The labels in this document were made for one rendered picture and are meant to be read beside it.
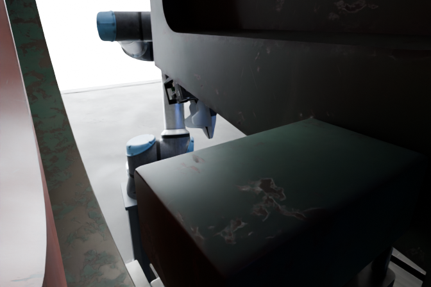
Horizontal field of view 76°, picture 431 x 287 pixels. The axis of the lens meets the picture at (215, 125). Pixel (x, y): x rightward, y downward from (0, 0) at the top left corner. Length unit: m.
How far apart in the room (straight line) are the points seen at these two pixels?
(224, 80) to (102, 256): 0.18
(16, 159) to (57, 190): 0.15
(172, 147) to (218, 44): 0.88
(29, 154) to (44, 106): 0.23
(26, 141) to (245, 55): 0.16
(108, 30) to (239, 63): 0.58
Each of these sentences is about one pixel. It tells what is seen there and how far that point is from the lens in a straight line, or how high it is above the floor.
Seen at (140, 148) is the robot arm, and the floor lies 0.66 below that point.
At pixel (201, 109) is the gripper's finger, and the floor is 0.93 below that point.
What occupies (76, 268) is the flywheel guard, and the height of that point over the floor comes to 0.93.
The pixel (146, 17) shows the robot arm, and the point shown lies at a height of 1.12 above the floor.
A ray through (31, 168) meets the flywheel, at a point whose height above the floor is 1.03.
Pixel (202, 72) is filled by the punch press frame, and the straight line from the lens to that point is 0.25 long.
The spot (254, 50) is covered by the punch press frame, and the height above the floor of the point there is 1.09.
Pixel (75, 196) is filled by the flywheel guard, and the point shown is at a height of 0.94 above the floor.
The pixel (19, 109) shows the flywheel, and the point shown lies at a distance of 0.28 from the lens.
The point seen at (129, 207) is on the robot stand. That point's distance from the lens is 1.15.
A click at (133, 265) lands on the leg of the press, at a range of 0.66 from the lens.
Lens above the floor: 1.11
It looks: 21 degrees down
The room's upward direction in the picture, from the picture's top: straight up
